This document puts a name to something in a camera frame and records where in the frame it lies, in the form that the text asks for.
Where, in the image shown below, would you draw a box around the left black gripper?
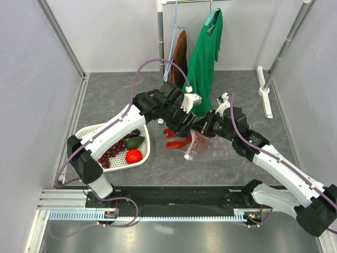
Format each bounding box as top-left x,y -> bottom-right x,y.
161,102 -> 196,139

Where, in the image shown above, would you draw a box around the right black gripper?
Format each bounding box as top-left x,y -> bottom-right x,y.
192,108 -> 236,142

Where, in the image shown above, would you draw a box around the red toy lobster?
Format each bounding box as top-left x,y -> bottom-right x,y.
163,128 -> 212,158

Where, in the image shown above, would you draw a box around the clear zip top bag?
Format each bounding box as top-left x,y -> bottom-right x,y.
164,130 -> 239,162

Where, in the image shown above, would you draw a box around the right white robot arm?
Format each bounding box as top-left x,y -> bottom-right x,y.
193,107 -> 336,237

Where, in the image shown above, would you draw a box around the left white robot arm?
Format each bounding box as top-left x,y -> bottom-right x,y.
67,82 -> 202,207

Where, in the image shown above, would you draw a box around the green toy avocado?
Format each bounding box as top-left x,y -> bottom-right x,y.
125,135 -> 145,150

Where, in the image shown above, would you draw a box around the green t-shirt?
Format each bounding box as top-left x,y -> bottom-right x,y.
187,9 -> 223,117

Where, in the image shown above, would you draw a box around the red toy tomato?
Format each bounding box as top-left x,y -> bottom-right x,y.
125,149 -> 143,164

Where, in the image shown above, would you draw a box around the brown hanging cloth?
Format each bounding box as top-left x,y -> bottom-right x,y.
171,31 -> 188,89

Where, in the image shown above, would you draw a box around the white perforated plastic basket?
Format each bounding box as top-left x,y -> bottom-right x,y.
74,123 -> 151,173

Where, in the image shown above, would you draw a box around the dark red toy grapes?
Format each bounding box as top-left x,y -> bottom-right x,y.
98,139 -> 127,169

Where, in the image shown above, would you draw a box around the light blue clothes hanger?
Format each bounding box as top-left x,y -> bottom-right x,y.
204,0 -> 219,25

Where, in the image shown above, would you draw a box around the metal clothes rack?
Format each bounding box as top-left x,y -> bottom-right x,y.
155,1 -> 315,119

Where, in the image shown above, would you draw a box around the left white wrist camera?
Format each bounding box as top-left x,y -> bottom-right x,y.
181,93 -> 202,113

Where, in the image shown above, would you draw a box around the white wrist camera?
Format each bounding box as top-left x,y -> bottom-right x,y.
181,93 -> 202,113
216,93 -> 231,116

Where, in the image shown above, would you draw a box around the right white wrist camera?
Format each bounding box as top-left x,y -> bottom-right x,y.
216,93 -> 231,116

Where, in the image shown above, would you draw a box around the blue wire hanger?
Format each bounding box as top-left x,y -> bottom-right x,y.
163,0 -> 185,82

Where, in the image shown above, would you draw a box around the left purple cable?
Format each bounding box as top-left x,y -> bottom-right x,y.
54,58 -> 193,188

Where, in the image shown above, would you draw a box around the purple cable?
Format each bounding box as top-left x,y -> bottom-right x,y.
54,58 -> 193,188
229,92 -> 337,234

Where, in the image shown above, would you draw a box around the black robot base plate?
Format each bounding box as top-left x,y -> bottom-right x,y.
85,185 -> 280,218

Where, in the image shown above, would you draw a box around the slotted cable duct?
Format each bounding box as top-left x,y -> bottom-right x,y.
49,210 -> 261,222

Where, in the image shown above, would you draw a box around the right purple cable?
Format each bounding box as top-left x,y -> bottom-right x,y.
229,92 -> 337,234

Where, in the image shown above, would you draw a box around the aluminium frame post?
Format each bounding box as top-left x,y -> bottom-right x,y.
36,0 -> 86,79

